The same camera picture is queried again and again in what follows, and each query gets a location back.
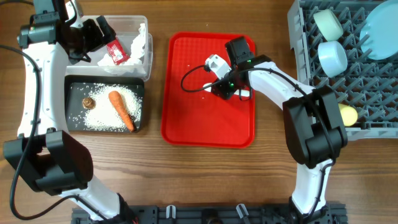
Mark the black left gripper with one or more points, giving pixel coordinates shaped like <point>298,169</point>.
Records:
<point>97,40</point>

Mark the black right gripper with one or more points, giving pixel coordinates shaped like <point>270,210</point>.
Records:
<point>222,92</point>

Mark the red snack wrapper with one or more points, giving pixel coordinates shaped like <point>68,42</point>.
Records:
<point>116,52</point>

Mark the white tissue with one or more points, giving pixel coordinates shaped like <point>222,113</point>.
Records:
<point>137,52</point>

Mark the orange carrot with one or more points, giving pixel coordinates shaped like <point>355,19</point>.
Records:
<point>117,101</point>

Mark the light blue bowl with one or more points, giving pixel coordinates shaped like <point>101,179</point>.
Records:
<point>332,57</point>

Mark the green bowl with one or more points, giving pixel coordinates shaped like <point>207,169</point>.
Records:
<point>328,24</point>

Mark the yellow cup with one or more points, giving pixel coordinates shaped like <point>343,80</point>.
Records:
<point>349,114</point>

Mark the light blue plate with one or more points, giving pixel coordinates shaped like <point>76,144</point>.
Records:
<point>381,27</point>

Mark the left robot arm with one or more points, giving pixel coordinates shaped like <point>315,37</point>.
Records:
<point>44,154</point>

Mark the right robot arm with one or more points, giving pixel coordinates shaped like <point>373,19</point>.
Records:
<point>314,129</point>

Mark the black waste tray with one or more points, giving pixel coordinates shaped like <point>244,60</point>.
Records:
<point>71,102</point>

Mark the grey dishwasher rack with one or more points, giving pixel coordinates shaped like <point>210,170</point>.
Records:
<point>369,86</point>

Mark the clear plastic bin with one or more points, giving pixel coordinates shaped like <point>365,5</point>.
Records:
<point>126,28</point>

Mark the red plastic tray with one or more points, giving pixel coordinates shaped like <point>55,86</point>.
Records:
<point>191,116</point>

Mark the brown food scrap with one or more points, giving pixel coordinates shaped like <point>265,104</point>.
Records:
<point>88,103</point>

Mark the white rice pile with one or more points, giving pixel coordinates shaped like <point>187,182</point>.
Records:
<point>102,112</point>

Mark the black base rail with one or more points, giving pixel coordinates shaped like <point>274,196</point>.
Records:
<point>271,213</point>

